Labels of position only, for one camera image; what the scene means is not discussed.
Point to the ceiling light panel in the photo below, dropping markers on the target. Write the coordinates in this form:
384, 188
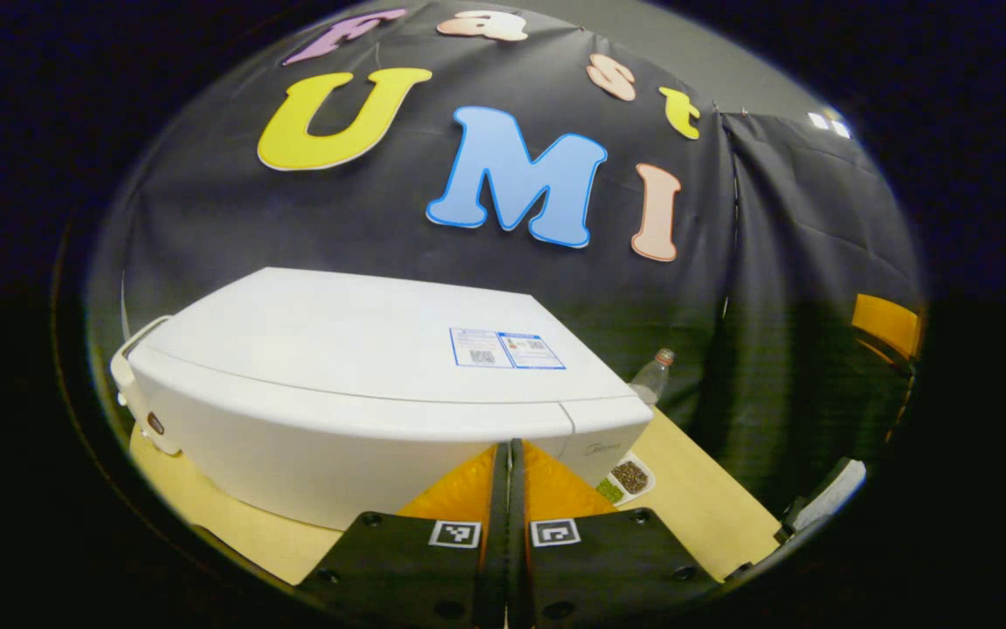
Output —
828, 124

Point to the black backdrop cloth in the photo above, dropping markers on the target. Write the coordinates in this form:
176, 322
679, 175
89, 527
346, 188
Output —
774, 262

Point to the divided dish of beans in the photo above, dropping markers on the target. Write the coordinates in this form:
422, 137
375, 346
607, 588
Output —
630, 478

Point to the white microwave oven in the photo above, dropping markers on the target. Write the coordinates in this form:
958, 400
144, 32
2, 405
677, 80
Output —
337, 349

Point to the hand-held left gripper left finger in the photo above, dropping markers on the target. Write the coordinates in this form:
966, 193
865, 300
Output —
494, 568

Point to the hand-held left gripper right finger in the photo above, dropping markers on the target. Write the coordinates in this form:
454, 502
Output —
519, 577

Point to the clear plastic bottle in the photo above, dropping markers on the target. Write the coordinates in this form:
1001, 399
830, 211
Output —
650, 380

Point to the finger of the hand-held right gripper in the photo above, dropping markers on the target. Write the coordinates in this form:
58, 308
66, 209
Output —
892, 328

